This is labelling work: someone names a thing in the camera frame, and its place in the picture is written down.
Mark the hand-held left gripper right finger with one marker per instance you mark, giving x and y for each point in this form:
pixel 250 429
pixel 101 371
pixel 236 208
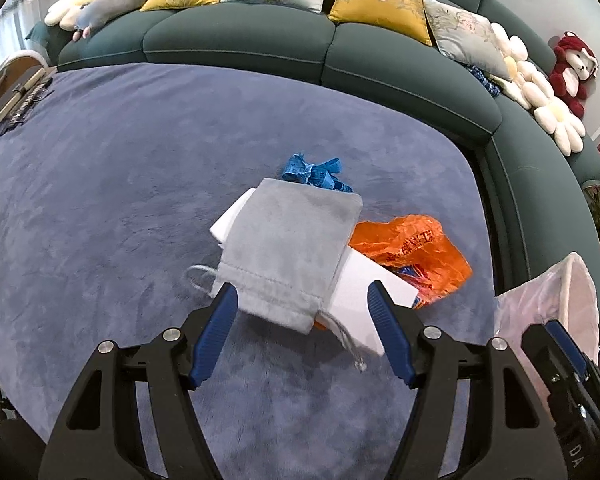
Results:
pixel 390 332

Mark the blue crumpled tape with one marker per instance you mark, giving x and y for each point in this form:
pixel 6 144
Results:
pixel 310 172

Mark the orange plastic bag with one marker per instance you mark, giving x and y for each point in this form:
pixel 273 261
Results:
pixel 415 250

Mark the wooden chair with white rim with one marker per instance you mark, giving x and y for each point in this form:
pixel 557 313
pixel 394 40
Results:
pixel 7 67

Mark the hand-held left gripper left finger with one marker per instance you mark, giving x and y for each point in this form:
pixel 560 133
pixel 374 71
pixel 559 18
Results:
pixel 212 335

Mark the white flower cushion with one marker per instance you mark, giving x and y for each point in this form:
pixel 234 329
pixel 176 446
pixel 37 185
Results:
pixel 72 5
pixel 522 70
pixel 560 117

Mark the teal sofa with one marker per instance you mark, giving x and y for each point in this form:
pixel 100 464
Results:
pixel 260 45

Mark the blue patterned cloth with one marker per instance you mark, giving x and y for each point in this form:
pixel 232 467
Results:
pixel 485 80

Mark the grey plush toy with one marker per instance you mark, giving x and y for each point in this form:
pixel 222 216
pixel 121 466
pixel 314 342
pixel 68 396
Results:
pixel 110 5

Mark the red monkey plush toy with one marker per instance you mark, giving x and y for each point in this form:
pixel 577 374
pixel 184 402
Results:
pixel 572 75

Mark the grey long box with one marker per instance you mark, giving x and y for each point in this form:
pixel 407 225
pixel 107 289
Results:
pixel 17 95

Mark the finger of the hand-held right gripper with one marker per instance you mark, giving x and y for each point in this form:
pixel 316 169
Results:
pixel 555 355
pixel 597 380

